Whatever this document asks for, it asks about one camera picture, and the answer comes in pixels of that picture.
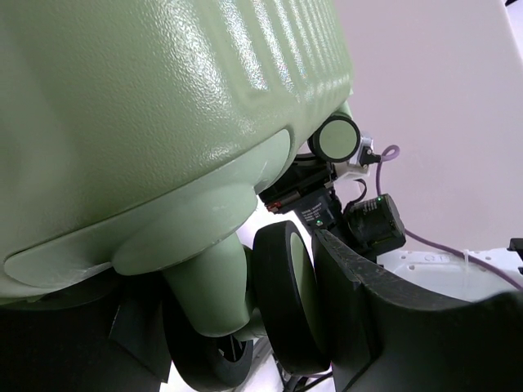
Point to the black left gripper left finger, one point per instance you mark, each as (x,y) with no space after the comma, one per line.
(112,341)

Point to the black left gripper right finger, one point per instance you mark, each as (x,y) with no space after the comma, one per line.
(385,333)

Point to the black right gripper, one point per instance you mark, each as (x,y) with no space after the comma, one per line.
(307,190)

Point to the light green hard suitcase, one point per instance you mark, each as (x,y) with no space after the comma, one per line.
(136,138)

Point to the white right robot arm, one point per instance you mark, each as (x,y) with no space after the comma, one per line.
(374,230)

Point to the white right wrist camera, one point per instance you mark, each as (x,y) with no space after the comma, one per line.
(358,166)

